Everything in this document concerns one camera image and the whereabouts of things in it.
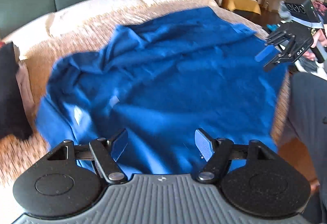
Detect pile of clothes at right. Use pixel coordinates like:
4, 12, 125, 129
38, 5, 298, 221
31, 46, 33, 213
279, 0, 326, 79

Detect yellow covered side table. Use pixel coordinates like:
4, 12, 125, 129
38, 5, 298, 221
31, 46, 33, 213
224, 0, 261, 15

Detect person's grey trousers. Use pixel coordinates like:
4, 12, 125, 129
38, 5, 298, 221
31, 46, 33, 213
288, 72, 326, 223

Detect person's right hand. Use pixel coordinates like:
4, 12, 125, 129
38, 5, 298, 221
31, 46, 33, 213
309, 29, 326, 64

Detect blue shirt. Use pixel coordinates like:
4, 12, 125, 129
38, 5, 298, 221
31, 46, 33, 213
36, 7, 287, 176

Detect black garment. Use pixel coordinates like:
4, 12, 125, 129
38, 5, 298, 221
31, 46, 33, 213
1, 43, 33, 140

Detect pink folded garment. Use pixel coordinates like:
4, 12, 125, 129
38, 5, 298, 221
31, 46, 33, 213
14, 45, 36, 124

